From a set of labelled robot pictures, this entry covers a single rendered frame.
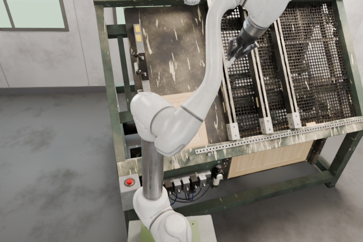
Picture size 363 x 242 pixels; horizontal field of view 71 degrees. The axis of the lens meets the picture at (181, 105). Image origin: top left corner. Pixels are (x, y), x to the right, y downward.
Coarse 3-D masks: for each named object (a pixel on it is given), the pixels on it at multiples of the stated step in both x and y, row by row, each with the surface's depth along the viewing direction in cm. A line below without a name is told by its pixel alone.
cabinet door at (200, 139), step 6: (162, 96) 186; (168, 96) 188; (174, 96) 189; (180, 96) 190; (186, 96) 191; (174, 102) 188; (180, 102) 190; (204, 126) 192; (198, 132) 190; (204, 132) 191; (198, 138) 189; (204, 138) 190; (192, 144) 188; (198, 144) 189; (204, 144) 190
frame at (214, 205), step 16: (128, 128) 234; (320, 144) 256; (352, 144) 239; (224, 160) 234; (304, 160) 275; (320, 160) 281; (336, 160) 258; (224, 176) 247; (240, 176) 255; (304, 176) 262; (320, 176) 262; (336, 176) 264; (192, 192) 236; (240, 192) 242; (256, 192) 243; (272, 192) 244; (288, 192) 253; (176, 208) 226; (192, 208) 226; (208, 208) 227; (224, 208) 233; (128, 224) 203
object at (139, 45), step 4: (136, 24) 186; (140, 28) 186; (136, 32) 185; (140, 32) 186; (136, 36) 185; (136, 40) 185; (136, 44) 184; (140, 44) 185; (136, 48) 187; (140, 48) 185; (140, 52) 184; (140, 76) 185; (144, 80) 182; (148, 80) 183; (144, 84) 182; (148, 84) 183; (144, 88) 182; (148, 88) 182
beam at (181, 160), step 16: (304, 128) 210; (336, 128) 218; (352, 128) 222; (256, 144) 197; (272, 144) 200; (288, 144) 204; (128, 160) 172; (176, 160) 180; (192, 160) 183; (208, 160) 186
